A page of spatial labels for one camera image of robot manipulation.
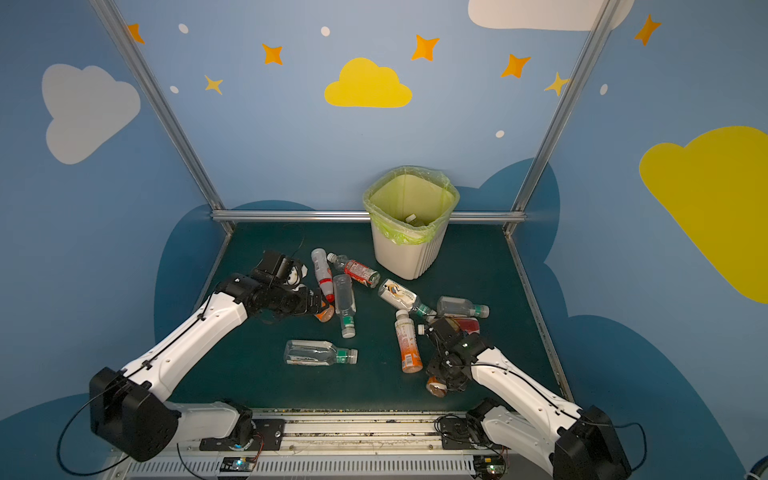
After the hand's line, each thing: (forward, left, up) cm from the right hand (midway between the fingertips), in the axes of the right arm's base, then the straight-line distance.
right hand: (438, 370), depth 82 cm
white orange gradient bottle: (+4, +8, +1) cm, 9 cm away
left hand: (+11, +34, +14) cm, 38 cm away
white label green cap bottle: (+22, +10, +1) cm, 24 cm away
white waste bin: (+32, +9, +8) cm, 34 cm away
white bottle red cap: (+30, +38, +1) cm, 48 cm away
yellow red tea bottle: (+14, -9, +1) cm, 17 cm away
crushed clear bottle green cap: (+4, +36, -3) cm, 36 cm away
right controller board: (-21, -12, -4) cm, 24 cm away
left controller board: (-24, +50, -4) cm, 55 cm away
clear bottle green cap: (+19, +29, +1) cm, 35 cm away
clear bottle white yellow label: (+22, -9, -3) cm, 24 cm away
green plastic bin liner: (+52, +9, +15) cm, 55 cm away
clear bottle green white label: (+52, +9, +9) cm, 54 cm away
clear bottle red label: (+32, +27, +2) cm, 42 cm away
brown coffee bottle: (-5, +1, +2) cm, 6 cm away
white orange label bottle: (+16, +35, -1) cm, 38 cm away
